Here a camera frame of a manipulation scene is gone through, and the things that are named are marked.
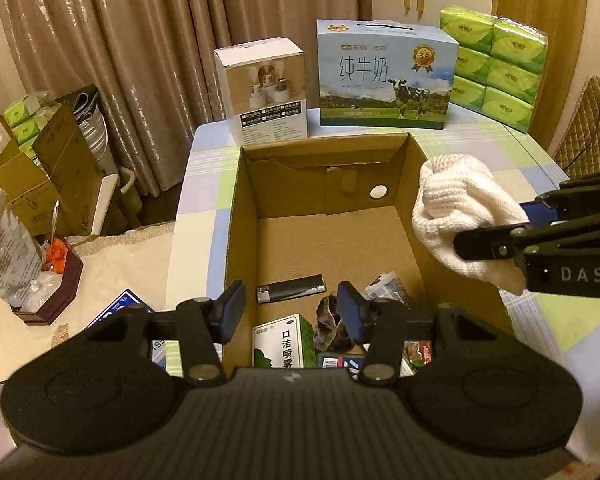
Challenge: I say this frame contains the chair with quilted cover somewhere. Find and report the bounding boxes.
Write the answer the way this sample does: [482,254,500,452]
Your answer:
[550,75,600,181]

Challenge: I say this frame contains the cardboard box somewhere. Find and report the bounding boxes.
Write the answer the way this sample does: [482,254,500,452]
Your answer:
[222,131,516,376]

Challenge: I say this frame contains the green spray box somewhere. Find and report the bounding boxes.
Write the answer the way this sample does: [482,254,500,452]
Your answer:
[252,314,317,370]

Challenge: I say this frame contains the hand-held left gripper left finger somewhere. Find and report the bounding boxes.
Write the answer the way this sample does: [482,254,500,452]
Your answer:
[80,280,247,386]

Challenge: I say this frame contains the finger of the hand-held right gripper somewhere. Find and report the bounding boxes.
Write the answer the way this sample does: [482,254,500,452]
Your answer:
[519,167,600,228]
[452,220,600,263]

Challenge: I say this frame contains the clear plastic packet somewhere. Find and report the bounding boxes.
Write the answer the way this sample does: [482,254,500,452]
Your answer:
[365,271,413,306]

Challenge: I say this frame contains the white product box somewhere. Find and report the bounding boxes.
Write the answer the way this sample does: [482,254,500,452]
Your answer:
[213,36,309,142]

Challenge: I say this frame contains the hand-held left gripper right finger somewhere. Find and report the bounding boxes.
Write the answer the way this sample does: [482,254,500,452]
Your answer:
[336,280,518,386]

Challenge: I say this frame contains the red snack packet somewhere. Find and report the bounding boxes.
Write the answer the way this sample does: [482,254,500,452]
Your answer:
[404,340,433,365]

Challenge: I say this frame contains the checked tablecloth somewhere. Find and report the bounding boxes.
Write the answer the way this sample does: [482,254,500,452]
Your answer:
[165,120,600,461]

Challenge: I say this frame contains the stack of green tissue packs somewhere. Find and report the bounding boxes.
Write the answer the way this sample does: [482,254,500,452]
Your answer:
[439,6,550,135]

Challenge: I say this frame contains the brown wooden box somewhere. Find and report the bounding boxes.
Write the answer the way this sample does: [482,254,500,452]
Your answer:
[10,237,84,326]

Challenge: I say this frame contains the tall brown carton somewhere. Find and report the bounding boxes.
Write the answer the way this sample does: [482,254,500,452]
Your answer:
[31,104,106,235]

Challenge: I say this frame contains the blue milk gift box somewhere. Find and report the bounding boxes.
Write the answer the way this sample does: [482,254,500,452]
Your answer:
[316,19,460,128]

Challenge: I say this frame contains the crinkled white plastic bag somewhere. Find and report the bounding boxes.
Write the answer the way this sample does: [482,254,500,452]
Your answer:
[0,187,46,307]

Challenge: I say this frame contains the small green tissue packs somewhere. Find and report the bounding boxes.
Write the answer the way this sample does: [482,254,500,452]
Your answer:
[2,94,61,161]

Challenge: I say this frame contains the blue white milk carton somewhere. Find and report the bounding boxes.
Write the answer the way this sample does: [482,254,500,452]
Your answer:
[86,287,181,378]

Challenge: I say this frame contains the black lighter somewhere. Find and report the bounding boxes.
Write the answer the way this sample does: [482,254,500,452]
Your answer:
[256,274,327,304]

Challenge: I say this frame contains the bowl set box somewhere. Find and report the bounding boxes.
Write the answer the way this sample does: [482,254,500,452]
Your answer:
[71,85,117,173]

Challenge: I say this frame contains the low brown carton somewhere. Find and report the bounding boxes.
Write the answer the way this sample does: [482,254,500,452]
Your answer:
[0,152,61,223]

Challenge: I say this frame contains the white stool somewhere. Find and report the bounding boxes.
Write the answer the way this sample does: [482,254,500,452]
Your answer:
[90,172,141,236]

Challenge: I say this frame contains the small orange toy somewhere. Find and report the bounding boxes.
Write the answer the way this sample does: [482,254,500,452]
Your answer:
[46,239,70,272]

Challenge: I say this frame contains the white knitted sock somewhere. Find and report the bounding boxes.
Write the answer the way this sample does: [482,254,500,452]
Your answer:
[411,154,531,297]

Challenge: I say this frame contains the beige curtain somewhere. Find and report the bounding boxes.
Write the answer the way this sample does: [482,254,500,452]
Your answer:
[0,0,361,196]

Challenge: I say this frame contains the dark wrapper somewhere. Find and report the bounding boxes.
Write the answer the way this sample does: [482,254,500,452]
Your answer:
[312,294,353,353]

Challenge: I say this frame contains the blue-label clear plastic box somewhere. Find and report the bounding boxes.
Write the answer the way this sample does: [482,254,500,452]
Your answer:
[317,352,413,378]

